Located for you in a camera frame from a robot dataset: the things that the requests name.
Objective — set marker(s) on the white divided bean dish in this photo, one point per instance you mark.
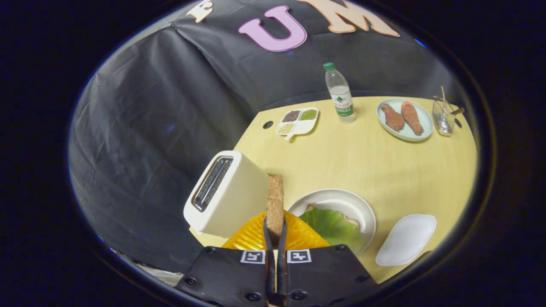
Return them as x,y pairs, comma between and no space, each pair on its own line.
305,125

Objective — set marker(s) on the green lettuce leaf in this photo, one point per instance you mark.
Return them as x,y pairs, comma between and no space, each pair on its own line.
330,228

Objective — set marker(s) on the black backdrop cloth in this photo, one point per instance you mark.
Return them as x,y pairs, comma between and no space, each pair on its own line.
149,128

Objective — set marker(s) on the wooden stick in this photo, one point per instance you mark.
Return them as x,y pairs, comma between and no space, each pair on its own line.
458,111
443,98

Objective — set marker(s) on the white squarish plate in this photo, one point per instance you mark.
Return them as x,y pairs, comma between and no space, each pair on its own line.
405,241

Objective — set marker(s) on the toasted bread slice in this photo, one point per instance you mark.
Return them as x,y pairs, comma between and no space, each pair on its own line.
275,204

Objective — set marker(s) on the reddish brown meat piece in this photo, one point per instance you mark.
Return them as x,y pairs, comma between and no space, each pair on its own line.
412,118

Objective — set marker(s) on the round beige plate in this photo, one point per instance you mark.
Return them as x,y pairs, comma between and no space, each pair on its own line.
341,198

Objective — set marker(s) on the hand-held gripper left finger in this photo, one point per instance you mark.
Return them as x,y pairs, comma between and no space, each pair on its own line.
270,264

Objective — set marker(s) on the green-capped water bottle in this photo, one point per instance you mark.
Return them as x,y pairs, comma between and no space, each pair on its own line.
341,98

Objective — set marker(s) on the pale blue oval plate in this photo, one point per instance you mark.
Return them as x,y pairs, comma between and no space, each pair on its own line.
407,136

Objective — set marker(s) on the bread slice with ham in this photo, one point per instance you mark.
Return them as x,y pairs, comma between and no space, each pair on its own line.
352,221

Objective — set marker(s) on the dark brown meat piece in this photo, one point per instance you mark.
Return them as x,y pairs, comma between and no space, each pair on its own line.
392,118

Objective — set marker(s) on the cream white toaster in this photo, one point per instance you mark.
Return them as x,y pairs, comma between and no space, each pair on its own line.
243,192

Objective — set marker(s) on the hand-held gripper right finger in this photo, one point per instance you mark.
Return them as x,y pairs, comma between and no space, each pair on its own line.
282,264

